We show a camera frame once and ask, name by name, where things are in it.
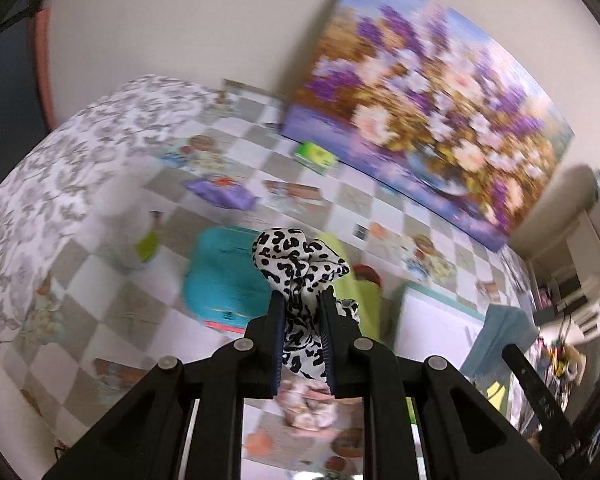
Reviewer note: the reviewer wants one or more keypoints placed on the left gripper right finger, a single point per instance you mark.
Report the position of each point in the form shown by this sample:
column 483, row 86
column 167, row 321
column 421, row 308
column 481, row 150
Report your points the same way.
column 326, row 308

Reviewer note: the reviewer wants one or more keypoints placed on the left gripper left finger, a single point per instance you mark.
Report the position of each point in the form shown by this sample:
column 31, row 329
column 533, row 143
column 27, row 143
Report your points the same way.
column 276, row 331

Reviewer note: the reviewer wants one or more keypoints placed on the lime green cloth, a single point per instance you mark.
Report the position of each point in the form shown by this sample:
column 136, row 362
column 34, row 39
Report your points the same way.
column 367, row 295

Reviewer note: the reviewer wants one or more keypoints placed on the leopard print scrunchie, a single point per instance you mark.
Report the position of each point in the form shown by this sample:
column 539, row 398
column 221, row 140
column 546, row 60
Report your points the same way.
column 300, row 268

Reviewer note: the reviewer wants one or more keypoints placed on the teal felt pouch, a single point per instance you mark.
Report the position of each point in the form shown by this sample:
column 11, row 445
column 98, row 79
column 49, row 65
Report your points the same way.
column 222, row 287

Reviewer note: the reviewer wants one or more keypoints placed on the light blue face mask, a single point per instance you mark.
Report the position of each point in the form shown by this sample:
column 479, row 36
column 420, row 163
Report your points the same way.
column 502, row 325

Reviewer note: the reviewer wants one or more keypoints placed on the red tape roll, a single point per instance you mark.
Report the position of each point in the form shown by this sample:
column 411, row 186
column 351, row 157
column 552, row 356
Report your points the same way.
column 365, row 273

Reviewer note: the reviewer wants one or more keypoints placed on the pink floral fabric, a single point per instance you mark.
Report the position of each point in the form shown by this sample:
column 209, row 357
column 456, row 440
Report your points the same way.
column 307, row 404

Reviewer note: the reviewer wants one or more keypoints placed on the white tray teal rim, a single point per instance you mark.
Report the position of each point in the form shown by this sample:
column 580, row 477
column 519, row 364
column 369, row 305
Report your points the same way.
column 431, row 324

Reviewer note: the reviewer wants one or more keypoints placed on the purple cloth pouch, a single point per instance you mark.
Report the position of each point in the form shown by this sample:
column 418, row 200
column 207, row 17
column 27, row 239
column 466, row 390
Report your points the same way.
column 223, row 192

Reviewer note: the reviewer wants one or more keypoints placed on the green tissue pack by painting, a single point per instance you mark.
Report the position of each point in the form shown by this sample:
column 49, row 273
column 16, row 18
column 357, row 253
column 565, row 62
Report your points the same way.
column 315, row 157

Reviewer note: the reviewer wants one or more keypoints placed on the checkered printed table mat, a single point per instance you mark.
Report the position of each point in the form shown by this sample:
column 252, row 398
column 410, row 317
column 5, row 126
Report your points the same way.
column 158, row 221

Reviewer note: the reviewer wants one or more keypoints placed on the white pill bottle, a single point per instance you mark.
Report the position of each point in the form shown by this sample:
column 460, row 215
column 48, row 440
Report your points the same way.
column 129, row 226

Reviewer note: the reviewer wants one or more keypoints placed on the floral canvas painting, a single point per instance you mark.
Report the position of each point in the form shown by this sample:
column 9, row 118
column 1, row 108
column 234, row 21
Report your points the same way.
column 417, row 97

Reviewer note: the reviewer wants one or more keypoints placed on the cream wooden shelf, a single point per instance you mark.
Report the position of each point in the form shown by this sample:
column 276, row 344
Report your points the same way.
column 564, row 263

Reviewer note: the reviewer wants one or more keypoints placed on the grey floral tablecloth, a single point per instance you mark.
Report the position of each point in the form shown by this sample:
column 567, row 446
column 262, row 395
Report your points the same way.
column 47, row 196

